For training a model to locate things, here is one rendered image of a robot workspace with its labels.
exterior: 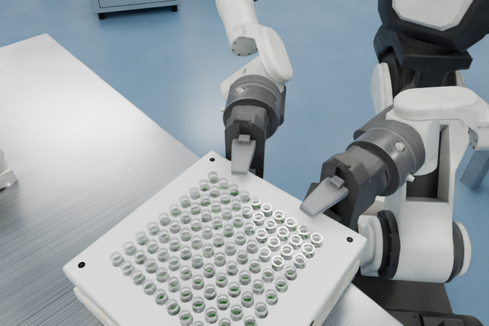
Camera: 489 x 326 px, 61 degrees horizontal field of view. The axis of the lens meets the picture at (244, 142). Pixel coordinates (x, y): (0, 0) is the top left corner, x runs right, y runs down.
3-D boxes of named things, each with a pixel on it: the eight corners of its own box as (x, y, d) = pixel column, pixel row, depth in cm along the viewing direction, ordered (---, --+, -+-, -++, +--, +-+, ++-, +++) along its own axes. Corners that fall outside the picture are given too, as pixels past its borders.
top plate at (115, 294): (233, 441, 35) (233, 434, 34) (65, 276, 47) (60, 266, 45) (365, 248, 49) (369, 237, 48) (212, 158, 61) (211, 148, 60)
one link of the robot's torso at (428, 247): (363, 271, 94) (367, 72, 100) (442, 276, 93) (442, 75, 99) (382, 286, 79) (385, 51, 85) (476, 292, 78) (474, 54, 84)
